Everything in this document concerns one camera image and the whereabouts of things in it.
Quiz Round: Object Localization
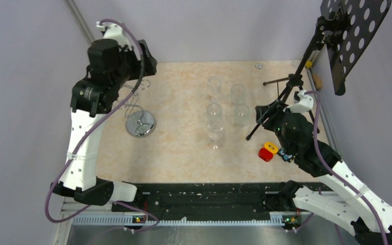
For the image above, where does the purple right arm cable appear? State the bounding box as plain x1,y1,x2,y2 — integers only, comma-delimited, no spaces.
304,89,389,245

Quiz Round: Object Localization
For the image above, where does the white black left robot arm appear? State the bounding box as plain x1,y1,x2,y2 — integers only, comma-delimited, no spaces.
52,39,157,211

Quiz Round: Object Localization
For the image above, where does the yellow toy ring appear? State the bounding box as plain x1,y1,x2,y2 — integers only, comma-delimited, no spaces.
264,141,279,155

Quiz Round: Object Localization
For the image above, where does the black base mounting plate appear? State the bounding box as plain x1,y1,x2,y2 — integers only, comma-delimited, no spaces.
129,182,301,222

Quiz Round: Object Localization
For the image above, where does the cut pattern stemmed glass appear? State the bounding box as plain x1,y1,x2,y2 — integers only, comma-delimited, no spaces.
230,84,246,105
234,104,250,127

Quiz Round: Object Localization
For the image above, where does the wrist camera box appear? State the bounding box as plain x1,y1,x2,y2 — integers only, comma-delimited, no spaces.
96,21,131,47
283,89,315,114

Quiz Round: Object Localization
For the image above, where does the black perforated stand plate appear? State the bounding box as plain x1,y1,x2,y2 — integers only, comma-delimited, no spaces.
320,0,392,96

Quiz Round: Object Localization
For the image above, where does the aluminium corner frame post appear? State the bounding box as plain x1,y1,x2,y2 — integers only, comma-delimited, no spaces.
63,0,94,44

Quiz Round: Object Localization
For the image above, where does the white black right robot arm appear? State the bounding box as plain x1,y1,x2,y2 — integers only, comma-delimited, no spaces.
255,99,392,244

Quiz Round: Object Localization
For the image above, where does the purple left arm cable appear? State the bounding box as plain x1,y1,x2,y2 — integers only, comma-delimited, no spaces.
44,18,160,234

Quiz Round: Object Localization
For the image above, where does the blue toy robot block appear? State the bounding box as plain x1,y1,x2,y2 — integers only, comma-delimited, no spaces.
277,148,295,163

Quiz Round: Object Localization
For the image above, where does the clear plain wine glass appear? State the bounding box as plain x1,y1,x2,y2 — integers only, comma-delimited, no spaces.
207,76,222,101

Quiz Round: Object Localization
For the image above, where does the white cable duct strip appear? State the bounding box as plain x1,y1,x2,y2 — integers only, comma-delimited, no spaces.
72,214,284,226

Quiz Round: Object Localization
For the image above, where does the chrome wine glass rack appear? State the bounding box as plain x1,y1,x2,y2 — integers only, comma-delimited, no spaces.
113,79,157,138

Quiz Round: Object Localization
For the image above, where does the red toy block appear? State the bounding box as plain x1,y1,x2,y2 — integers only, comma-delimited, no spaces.
258,148,274,162

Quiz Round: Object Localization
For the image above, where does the black tripod stand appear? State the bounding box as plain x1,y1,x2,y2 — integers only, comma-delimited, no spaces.
246,12,348,140

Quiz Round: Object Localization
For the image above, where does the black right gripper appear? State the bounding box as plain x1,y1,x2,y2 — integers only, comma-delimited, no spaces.
255,99,299,155

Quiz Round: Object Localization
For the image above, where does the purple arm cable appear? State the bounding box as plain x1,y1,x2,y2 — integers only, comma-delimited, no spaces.
44,18,160,234
304,89,389,245

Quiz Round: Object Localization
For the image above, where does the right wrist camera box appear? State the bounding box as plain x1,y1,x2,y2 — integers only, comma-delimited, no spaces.
283,89,315,114

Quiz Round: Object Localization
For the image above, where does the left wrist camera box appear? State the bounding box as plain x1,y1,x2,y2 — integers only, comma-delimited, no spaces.
96,21,131,47

